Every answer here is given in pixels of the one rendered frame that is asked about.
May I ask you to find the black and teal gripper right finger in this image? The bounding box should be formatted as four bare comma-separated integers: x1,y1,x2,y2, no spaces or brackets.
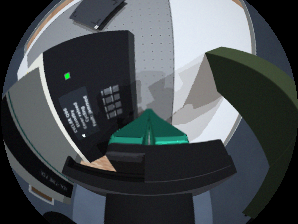
149,109,189,145

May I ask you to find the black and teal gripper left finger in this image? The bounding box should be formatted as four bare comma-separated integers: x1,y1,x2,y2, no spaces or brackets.
109,109,149,145

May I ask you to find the white thermal cycler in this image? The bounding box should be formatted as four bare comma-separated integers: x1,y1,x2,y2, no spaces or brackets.
1,30,138,205

